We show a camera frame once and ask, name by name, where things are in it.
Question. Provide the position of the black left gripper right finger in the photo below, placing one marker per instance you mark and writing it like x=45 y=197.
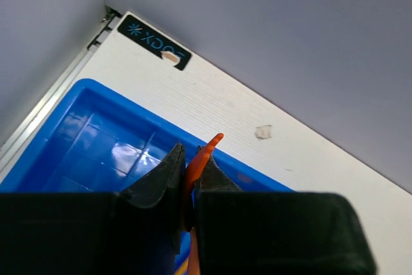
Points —
x=275 y=232

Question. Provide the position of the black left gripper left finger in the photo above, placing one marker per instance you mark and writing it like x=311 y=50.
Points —
x=134 y=231

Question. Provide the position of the red-orange plastic fork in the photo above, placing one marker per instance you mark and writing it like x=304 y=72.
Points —
x=192 y=173

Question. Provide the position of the blue divided plastic tray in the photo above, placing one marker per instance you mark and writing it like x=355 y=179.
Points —
x=98 y=141

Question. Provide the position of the black logo sticker left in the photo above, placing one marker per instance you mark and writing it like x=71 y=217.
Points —
x=153 y=41

